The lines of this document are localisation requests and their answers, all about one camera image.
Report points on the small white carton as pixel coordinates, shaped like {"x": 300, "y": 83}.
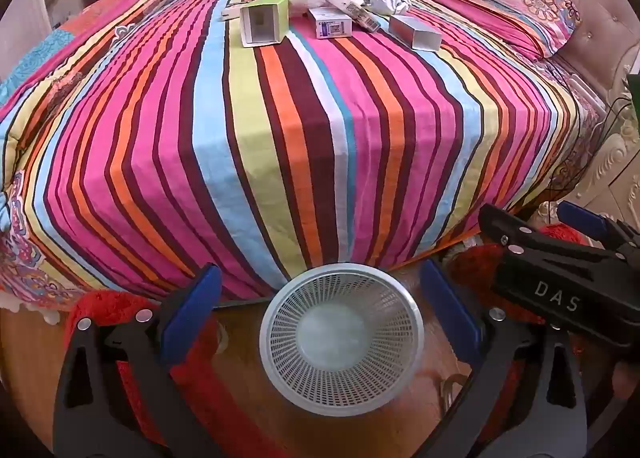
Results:
{"x": 231, "y": 13}

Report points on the white packet with barcode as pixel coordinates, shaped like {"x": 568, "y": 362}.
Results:
{"x": 362, "y": 16}

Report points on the pale green mesh waste basket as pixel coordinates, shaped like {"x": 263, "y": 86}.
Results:
{"x": 345, "y": 338}

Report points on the cream ornate nightstand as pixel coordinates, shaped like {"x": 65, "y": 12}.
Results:
{"x": 615, "y": 163}

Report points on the white box with purple label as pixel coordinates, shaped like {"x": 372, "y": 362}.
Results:
{"x": 330, "y": 23}

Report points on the beige tufted headboard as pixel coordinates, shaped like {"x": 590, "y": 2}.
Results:
{"x": 600, "y": 13}

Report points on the colourful striped bedspread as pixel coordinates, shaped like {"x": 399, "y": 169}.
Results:
{"x": 280, "y": 163}

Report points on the green cardboard box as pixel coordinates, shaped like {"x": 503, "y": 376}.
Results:
{"x": 280, "y": 13}

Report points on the red shaggy rug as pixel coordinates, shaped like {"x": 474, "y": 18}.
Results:
{"x": 470, "y": 263}
{"x": 225, "y": 413}

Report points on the grey cardboard box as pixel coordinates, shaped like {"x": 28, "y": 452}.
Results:
{"x": 415, "y": 33}

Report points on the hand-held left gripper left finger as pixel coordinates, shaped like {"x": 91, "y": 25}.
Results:
{"x": 192, "y": 308}

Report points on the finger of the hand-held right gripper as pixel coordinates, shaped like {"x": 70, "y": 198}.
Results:
{"x": 582, "y": 218}
{"x": 495, "y": 220}

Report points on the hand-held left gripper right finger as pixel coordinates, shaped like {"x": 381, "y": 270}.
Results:
{"x": 450, "y": 308}

